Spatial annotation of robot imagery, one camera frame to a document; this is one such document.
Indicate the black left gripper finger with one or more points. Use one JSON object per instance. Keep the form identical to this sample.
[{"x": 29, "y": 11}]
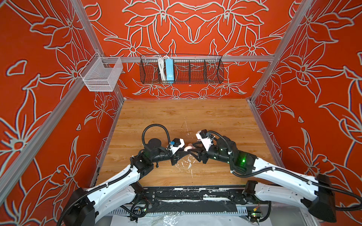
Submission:
[
  {"x": 181, "y": 151},
  {"x": 175, "y": 158}
]

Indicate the white wire mesh basket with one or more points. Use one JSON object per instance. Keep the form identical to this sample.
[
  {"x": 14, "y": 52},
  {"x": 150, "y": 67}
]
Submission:
[{"x": 101, "y": 74}]

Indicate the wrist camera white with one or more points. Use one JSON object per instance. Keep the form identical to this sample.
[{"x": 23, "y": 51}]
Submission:
[
  {"x": 206, "y": 141},
  {"x": 175, "y": 145}
]

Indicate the small circuit board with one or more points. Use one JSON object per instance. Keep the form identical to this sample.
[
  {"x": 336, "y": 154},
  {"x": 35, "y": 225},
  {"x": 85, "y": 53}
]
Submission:
[{"x": 254, "y": 216}]

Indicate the black wire wall basket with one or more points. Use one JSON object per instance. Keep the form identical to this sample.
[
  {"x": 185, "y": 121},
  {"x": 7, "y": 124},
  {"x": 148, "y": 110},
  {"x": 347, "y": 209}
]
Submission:
[{"x": 188, "y": 69}]

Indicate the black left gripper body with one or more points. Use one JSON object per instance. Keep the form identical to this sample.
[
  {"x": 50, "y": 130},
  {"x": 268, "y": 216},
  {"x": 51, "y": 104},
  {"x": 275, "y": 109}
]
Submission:
[{"x": 164, "y": 155}]

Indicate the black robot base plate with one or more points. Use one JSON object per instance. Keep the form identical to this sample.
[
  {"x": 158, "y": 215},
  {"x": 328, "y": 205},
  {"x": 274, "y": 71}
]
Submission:
[{"x": 201, "y": 199}]

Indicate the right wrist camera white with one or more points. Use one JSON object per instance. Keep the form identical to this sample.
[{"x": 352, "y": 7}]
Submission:
[{"x": 206, "y": 141}]

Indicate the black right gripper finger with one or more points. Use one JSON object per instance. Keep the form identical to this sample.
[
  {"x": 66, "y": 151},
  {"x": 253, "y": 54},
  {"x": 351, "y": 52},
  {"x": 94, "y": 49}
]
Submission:
[
  {"x": 199, "y": 156},
  {"x": 197, "y": 144}
]

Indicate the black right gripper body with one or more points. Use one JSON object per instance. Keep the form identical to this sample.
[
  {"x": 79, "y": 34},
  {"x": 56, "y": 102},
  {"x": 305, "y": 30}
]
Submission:
[{"x": 214, "y": 153}]

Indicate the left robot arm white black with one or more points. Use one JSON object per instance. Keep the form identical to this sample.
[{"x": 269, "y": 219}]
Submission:
[{"x": 87, "y": 206}]

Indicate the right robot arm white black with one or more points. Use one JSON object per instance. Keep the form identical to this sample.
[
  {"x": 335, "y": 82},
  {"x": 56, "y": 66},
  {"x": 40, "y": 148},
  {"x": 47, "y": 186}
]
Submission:
[{"x": 315, "y": 194}]

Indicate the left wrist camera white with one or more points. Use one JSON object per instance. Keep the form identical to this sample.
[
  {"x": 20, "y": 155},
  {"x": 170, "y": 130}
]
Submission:
[{"x": 175, "y": 145}]

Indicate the light blue box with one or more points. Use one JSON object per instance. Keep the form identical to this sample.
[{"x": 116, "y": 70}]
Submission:
[{"x": 169, "y": 70}]

